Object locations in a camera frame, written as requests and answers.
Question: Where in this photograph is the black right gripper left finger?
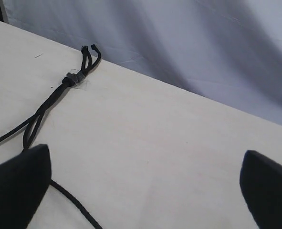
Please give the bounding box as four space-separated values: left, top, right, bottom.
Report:
0 144 52 229

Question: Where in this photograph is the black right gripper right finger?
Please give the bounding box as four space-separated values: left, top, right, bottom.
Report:
240 150 282 229

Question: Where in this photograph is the black cable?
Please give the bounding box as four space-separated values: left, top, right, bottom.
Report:
50 81 103 229
21 44 102 153
0 45 94 147

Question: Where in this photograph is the grey backdrop cloth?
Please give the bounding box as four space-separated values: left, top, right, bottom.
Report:
2 0 282 125

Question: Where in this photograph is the clear tape piece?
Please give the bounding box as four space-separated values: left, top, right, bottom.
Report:
63 69 88 91

